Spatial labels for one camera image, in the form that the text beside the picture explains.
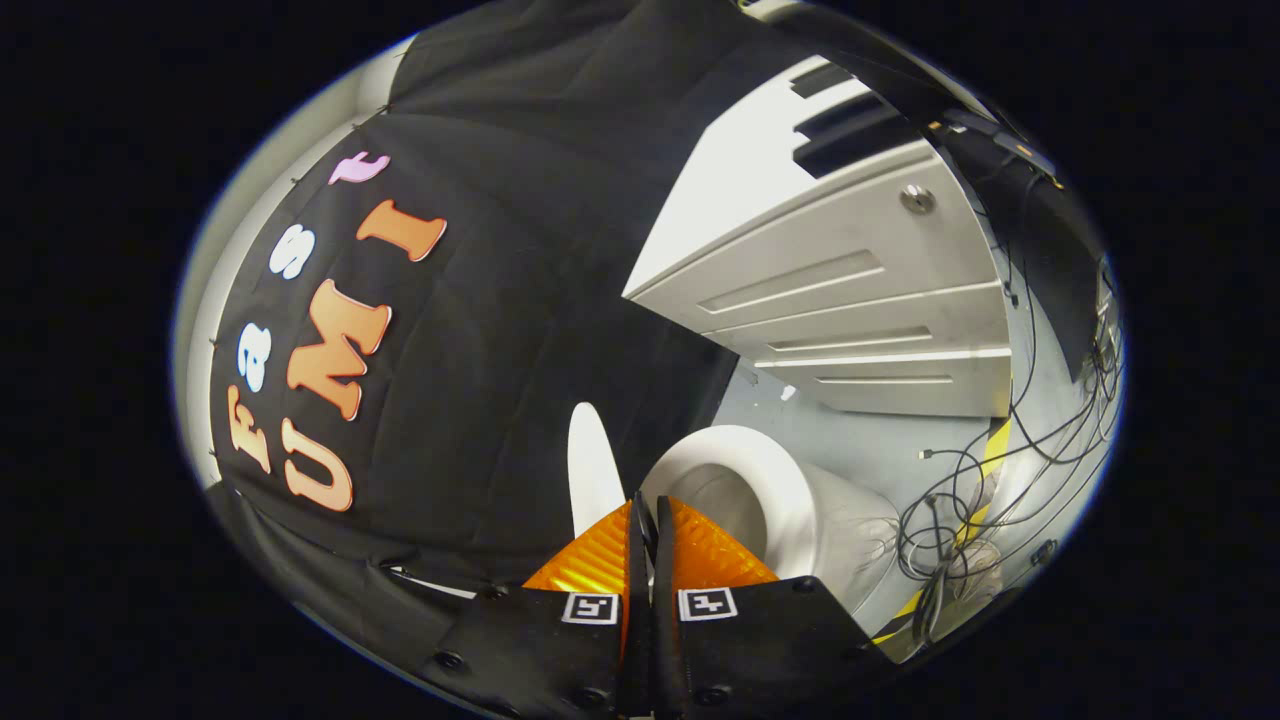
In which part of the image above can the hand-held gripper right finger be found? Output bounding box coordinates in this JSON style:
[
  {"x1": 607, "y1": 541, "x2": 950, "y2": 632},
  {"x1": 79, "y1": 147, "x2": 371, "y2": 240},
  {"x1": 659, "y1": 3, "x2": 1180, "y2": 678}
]
[{"x1": 650, "y1": 495, "x2": 896, "y2": 720}]

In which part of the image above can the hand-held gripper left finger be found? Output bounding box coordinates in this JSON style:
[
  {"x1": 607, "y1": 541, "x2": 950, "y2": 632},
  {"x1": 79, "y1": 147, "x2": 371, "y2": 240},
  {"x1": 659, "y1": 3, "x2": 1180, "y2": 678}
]
[{"x1": 415, "y1": 492, "x2": 651, "y2": 720}]

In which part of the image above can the white toilet lid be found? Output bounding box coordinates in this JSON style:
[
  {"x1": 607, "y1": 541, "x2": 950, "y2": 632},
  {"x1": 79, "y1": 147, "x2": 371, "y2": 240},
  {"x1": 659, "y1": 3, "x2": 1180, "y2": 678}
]
[{"x1": 567, "y1": 402, "x2": 629, "y2": 542}]

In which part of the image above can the white toilet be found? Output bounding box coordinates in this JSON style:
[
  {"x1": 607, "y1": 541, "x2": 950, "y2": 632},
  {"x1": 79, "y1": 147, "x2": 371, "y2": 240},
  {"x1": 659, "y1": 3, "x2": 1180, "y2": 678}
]
[{"x1": 640, "y1": 425, "x2": 902, "y2": 617}]

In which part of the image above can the black backdrop cloth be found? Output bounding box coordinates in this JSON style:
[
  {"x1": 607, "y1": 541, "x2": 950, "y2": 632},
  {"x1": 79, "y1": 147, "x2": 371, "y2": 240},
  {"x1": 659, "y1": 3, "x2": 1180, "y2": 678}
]
[{"x1": 205, "y1": 0, "x2": 1106, "y2": 691}]

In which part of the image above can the yellow black floor tape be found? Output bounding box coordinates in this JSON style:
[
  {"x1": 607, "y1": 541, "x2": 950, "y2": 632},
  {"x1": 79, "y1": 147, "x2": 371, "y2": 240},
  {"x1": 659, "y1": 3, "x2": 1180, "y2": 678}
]
[{"x1": 870, "y1": 413, "x2": 1014, "y2": 647}]

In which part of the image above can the white drawer cabinet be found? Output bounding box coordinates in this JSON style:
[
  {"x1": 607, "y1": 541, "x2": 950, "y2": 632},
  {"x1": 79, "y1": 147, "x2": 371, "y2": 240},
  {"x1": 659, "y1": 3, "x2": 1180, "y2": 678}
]
[{"x1": 622, "y1": 55, "x2": 1014, "y2": 419}]

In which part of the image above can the tangle of black cables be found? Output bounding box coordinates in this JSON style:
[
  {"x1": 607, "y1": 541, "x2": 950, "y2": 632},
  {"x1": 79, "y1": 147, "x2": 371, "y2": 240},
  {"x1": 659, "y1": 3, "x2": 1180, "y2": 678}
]
[{"x1": 893, "y1": 250, "x2": 1123, "y2": 643}]

